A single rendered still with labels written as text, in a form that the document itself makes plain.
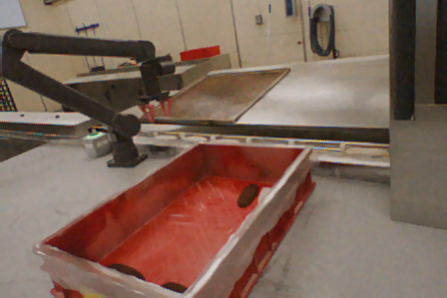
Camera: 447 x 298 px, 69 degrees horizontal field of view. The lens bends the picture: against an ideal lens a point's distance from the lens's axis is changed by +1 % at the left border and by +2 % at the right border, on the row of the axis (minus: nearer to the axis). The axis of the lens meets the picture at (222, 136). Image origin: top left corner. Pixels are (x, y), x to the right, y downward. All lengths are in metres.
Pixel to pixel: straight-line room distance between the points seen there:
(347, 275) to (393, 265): 0.07
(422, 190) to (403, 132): 0.11
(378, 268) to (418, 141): 0.21
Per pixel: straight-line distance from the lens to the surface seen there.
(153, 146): 1.16
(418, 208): 0.66
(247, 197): 0.74
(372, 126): 0.95
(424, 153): 0.61
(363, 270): 0.57
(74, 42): 1.07
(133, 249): 0.69
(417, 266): 0.59
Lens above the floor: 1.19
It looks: 18 degrees down
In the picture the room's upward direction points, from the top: 10 degrees counter-clockwise
